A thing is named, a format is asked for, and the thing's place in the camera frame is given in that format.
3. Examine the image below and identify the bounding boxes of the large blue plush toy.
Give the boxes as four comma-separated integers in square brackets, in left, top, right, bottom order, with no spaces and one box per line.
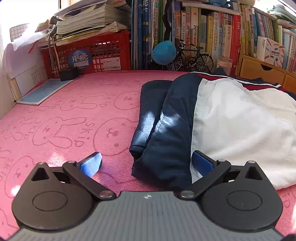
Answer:
[152,1,199,65]

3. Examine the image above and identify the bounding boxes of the white papers by wall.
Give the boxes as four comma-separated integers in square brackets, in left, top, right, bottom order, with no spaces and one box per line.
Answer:
[3,25,48,100]

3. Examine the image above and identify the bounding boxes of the middle row of books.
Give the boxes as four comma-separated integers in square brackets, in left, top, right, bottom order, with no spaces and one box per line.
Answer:
[180,1,241,75]

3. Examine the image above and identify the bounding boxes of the clear plastic jar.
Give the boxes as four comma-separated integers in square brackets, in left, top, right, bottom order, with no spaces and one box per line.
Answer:
[217,57,232,75]

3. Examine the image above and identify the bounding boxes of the wooden drawer shelf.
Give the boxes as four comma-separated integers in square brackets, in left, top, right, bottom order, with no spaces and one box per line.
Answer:
[236,54,295,93]

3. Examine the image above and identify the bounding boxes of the light blue notebook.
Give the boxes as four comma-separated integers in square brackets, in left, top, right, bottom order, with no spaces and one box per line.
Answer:
[17,79,74,106]

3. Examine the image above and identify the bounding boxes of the white colourful card box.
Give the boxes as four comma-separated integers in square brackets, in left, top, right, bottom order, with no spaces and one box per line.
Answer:
[256,36,285,68]

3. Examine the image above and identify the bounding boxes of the miniature black bicycle model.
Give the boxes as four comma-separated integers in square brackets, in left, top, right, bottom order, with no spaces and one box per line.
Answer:
[166,39,214,72]

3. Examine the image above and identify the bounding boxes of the right shelf row of books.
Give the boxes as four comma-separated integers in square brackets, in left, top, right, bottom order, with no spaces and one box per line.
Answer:
[238,1,295,74]

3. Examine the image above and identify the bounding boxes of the stack of green-blue papers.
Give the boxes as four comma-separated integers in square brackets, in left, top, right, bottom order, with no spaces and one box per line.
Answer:
[269,4,296,24]

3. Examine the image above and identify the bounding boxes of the red plastic crate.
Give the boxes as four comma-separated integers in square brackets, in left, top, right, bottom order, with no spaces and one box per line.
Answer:
[41,30,131,78]

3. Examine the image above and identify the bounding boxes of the small black box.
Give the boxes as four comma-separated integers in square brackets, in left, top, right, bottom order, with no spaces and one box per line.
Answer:
[59,67,80,81]

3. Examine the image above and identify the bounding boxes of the stack of paper booklets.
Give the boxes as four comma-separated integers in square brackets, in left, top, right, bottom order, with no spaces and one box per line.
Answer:
[37,1,132,48]

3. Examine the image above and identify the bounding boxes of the pink desk mat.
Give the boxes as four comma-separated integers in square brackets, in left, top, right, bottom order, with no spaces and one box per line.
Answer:
[1,73,295,240]

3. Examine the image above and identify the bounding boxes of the white navy zip jacket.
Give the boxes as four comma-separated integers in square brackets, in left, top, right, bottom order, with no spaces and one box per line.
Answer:
[129,72,295,189]

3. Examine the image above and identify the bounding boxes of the row of blue thin books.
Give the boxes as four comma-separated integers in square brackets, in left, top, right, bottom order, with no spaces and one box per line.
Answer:
[127,0,167,70]

